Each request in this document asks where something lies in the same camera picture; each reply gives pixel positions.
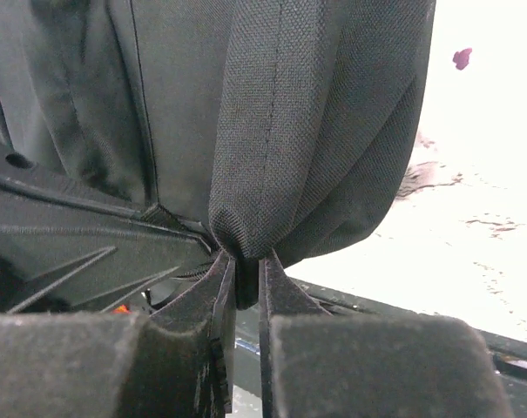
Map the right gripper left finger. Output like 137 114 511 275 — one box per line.
0 253 235 417

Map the black student backpack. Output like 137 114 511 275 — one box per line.
0 1 436 309

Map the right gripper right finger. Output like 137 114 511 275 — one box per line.
259 255 512 417

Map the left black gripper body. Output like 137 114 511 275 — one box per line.
0 143 213 314

